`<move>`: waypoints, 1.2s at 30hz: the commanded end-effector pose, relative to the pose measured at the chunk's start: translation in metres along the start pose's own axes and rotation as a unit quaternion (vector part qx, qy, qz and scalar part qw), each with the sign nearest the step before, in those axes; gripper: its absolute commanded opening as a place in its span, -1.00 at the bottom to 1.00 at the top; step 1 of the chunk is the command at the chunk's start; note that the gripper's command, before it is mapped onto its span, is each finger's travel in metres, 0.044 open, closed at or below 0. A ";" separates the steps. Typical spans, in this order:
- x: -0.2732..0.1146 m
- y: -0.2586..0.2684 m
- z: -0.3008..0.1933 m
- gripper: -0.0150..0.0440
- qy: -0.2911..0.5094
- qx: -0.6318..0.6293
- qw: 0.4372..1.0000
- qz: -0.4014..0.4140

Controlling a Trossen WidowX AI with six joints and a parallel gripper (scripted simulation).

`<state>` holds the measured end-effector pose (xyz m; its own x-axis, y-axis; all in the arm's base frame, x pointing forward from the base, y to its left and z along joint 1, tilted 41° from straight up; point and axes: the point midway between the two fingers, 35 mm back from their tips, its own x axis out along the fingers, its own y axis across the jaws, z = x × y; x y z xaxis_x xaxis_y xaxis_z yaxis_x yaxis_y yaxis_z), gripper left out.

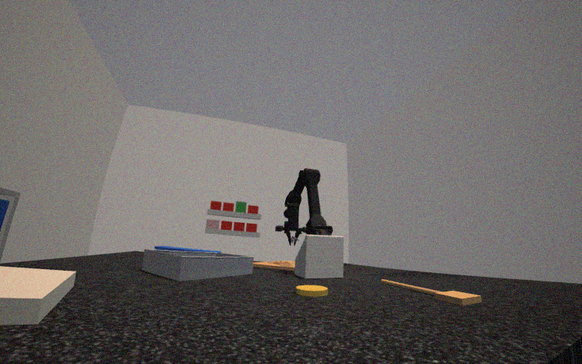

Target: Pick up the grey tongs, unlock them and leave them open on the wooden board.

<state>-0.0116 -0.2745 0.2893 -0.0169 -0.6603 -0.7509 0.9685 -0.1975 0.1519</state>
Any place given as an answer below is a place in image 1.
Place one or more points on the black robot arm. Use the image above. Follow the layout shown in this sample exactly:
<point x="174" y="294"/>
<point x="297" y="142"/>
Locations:
<point x="316" y="224"/>

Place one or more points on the yellow flat disc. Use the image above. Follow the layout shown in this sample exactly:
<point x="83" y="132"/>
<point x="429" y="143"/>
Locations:
<point x="312" y="290"/>

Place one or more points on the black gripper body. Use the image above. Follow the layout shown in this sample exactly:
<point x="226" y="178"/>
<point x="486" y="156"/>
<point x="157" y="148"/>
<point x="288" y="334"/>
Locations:
<point x="292" y="224"/>

